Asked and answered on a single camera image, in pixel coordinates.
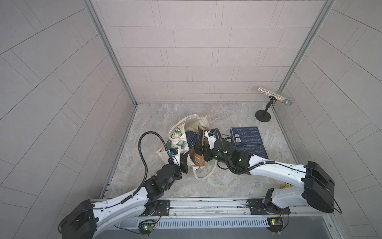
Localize left circuit board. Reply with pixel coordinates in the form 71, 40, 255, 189
138, 220, 156, 236

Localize right circuit board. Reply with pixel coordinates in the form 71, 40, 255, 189
267, 218, 284, 233

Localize glittery microphone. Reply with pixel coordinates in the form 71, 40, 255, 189
258, 87, 293, 106

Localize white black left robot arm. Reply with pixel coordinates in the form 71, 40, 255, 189
58, 151, 182, 239

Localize dark blue book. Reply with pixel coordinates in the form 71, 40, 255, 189
230, 126, 263, 146
235, 145, 269, 159

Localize floral canvas tote bag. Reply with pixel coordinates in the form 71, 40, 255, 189
156, 114, 217, 180

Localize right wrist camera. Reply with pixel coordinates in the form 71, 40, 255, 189
205, 129, 216, 149

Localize stack of dark blue books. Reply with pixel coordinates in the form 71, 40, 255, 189
186, 131, 197, 154

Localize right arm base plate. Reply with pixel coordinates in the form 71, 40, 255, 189
246, 199, 290, 216

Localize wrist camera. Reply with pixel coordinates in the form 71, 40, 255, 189
205, 129, 216, 149
170, 145, 181, 165

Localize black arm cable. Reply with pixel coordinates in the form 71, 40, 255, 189
119, 131, 175, 205
214, 127, 277, 175

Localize brown black book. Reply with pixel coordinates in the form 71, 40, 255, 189
191, 126, 205, 167

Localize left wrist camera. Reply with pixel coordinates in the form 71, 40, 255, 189
170, 145, 181, 165

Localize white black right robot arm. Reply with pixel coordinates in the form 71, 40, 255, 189
206, 139, 340, 213

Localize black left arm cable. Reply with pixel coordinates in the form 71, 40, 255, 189
119, 131, 175, 205

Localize circuit board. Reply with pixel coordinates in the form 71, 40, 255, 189
138, 220, 156, 236
267, 218, 284, 233

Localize white ventilation grille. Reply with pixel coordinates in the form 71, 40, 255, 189
119, 217, 270, 231

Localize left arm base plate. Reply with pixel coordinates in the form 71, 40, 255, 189
143, 200, 170, 217

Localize black microphone stand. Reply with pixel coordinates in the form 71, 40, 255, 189
255, 96, 276, 122

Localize small yellow toy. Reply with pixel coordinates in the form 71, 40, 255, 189
280, 183, 292, 189

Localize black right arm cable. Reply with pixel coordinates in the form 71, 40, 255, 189
214, 127, 277, 175

